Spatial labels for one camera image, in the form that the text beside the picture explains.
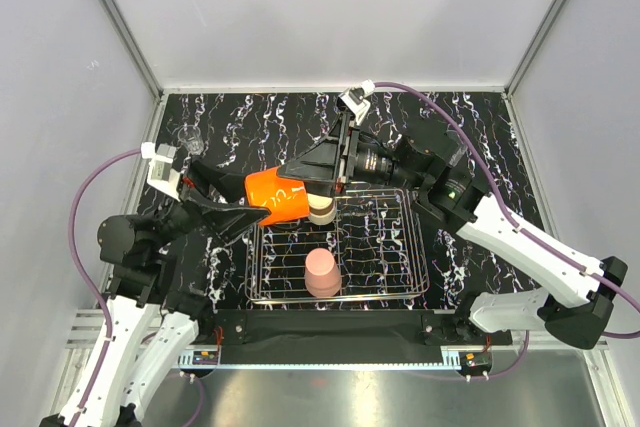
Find pink plastic cup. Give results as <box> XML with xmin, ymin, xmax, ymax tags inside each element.
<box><xmin>305</xmin><ymin>248</ymin><xmax>342</xmax><ymax>298</ymax></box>

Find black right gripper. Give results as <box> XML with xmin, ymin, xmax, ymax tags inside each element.
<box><xmin>277</xmin><ymin>111</ymin><xmax>427</xmax><ymax>198</ymax></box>

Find orange translucent plastic cup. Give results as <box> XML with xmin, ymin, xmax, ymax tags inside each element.
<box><xmin>245</xmin><ymin>167</ymin><xmax>310</xmax><ymax>226</ymax></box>

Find large clear glass cup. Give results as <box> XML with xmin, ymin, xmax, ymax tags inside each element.
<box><xmin>445</xmin><ymin>129</ymin><xmax>468</xmax><ymax>167</ymax></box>

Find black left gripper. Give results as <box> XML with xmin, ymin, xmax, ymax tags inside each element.
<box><xmin>147</xmin><ymin>154</ymin><xmax>271</xmax><ymax>253</ymax></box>

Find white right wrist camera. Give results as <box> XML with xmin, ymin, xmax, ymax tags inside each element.
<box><xmin>338</xmin><ymin>79</ymin><xmax>375</xmax><ymax>125</ymax></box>

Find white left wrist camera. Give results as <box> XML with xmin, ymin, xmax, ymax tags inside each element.
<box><xmin>140</xmin><ymin>142</ymin><xmax>180</xmax><ymax>200</ymax></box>

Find black marbled table mat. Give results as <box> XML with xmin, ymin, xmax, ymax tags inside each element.
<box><xmin>156</xmin><ymin>93</ymin><xmax>536</xmax><ymax>310</ymax></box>

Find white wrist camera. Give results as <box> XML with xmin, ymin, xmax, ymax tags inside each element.
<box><xmin>338</xmin><ymin>79</ymin><xmax>375</xmax><ymax>125</ymax></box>
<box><xmin>140</xmin><ymin>142</ymin><xmax>180</xmax><ymax>200</ymax></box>

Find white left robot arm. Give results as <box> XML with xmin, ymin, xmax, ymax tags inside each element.
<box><xmin>40</xmin><ymin>148</ymin><xmax>272</xmax><ymax>426</ymax></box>

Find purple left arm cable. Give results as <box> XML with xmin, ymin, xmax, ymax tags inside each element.
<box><xmin>68</xmin><ymin>146</ymin><xmax>209</xmax><ymax>427</ymax></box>

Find small clear glass cup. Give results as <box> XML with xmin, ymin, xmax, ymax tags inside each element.
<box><xmin>178</xmin><ymin>125</ymin><xmax>205</xmax><ymax>155</ymax></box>

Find beige brown ceramic cup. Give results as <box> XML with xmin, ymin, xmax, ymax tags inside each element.
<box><xmin>307</xmin><ymin>194</ymin><xmax>337</xmax><ymax>226</ymax></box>

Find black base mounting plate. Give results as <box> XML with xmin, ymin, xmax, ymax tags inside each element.
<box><xmin>198</xmin><ymin>309</ymin><xmax>512</xmax><ymax>366</ymax></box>

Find metal wire dish rack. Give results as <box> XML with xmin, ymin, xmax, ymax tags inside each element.
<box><xmin>245</xmin><ymin>183</ymin><xmax>429</xmax><ymax>305</ymax></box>

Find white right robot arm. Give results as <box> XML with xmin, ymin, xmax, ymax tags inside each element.
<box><xmin>277</xmin><ymin>119</ymin><xmax>627</xmax><ymax>350</ymax></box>

